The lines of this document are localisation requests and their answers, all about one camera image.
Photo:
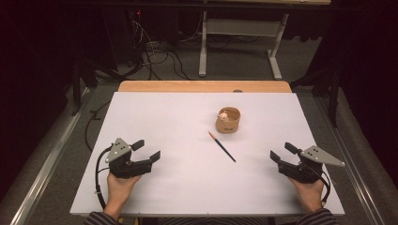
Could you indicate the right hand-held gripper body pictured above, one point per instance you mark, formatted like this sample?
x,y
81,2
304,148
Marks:
x,y
303,170

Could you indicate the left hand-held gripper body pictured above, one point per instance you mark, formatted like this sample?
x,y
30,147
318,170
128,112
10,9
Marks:
x,y
125,167

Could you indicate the round wooden pen holder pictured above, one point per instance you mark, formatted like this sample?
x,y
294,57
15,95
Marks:
x,y
227,125

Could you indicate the person's left hand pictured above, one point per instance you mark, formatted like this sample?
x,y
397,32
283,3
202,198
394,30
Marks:
x,y
120,190

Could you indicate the person's right hand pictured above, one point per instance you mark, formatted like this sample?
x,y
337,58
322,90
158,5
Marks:
x,y
308,193

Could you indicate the white board mat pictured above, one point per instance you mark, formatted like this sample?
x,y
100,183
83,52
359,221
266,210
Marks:
x,y
187,175

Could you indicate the small pale figurine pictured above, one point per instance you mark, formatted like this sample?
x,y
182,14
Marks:
x,y
223,116

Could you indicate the dark metal stand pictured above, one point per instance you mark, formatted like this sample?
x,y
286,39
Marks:
x,y
76,87
334,93

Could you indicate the person's striped lap clothing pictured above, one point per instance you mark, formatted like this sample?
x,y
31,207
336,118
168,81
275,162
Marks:
x,y
212,221

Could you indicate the metal floor rail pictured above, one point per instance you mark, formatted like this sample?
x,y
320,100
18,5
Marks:
x,y
47,170
353,175

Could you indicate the white metal desk frame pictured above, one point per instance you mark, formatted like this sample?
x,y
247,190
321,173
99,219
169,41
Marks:
x,y
237,26

